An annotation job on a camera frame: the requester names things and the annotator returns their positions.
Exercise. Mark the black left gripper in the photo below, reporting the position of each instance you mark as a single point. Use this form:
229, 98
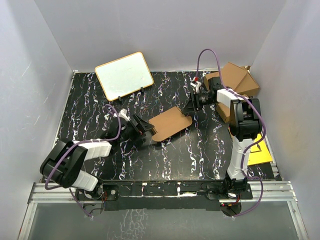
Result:
139, 134

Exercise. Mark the cardboard box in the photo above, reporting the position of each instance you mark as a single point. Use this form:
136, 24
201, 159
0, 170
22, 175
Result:
168, 123
232, 75
223, 111
248, 86

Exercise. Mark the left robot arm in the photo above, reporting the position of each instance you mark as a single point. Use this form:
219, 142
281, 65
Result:
64, 163

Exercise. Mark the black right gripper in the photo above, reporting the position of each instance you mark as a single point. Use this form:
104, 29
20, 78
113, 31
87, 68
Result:
191, 107

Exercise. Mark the whiteboard with orange frame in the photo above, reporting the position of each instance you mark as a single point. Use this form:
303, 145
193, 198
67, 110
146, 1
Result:
124, 76

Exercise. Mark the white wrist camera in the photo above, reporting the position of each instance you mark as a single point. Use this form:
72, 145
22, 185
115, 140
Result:
196, 85
123, 114

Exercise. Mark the black base frame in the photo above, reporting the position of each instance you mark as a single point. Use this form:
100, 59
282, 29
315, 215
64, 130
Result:
167, 204

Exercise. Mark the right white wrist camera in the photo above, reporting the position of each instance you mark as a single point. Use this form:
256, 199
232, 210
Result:
196, 85

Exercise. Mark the aluminium rail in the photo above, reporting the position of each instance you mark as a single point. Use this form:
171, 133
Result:
267, 191

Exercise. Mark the yellow booklet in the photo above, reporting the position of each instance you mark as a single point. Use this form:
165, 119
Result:
259, 154

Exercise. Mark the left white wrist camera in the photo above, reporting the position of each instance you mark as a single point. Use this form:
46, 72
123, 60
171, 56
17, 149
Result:
123, 114

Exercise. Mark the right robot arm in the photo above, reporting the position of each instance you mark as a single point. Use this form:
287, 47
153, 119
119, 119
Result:
244, 125

